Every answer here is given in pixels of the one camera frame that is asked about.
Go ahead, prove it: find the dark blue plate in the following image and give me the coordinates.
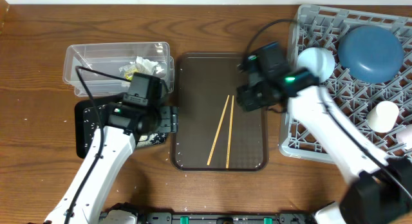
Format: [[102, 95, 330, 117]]
[[337, 26, 404, 84]]

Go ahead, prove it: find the black plastic bin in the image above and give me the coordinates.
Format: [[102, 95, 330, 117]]
[[74, 95, 168, 159]]

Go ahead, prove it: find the grey dishwasher rack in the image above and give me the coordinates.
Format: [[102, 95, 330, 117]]
[[287, 5, 411, 158]]

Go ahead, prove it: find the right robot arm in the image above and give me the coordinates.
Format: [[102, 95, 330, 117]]
[[237, 42, 411, 223]]

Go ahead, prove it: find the black cable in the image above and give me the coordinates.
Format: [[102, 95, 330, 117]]
[[243, 18, 299, 62], [63, 65, 133, 224]]

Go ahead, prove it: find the white tissue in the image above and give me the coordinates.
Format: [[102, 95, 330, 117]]
[[135, 56, 164, 76]]

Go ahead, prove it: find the light blue small bowl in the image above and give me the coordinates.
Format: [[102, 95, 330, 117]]
[[296, 47, 335, 83]]

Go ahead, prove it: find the white cup with pink inside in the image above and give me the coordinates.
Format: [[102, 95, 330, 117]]
[[396, 124, 412, 151]]

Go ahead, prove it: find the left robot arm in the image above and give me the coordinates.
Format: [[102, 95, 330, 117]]
[[44, 73, 177, 223]]

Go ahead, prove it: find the clear plastic bin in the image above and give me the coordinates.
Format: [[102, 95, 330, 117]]
[[62, 42, 174, 97]]

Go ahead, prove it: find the pile of rice grains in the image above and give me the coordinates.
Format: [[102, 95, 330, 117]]
[[136, 133, 167, 148]]

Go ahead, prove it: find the green yellow snack wrapper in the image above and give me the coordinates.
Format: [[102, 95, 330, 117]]
[[119, 64, 141, 80]]

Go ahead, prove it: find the dark brown serving tray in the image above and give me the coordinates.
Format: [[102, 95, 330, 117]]
[[170, 52, 268, 171]]

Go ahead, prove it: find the left black cable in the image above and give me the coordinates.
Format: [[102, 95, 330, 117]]
[[63, 65, 133, 224]]

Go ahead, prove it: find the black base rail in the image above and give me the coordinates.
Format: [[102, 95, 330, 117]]
[[137, 212, 315, 224]]

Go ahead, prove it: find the right black cable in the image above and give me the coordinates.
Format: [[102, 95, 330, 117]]
[[243, 18, 299, 62]]

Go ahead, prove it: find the white cup with green inside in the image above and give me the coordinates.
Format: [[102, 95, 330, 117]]
[[366, 101, 399, 133]]

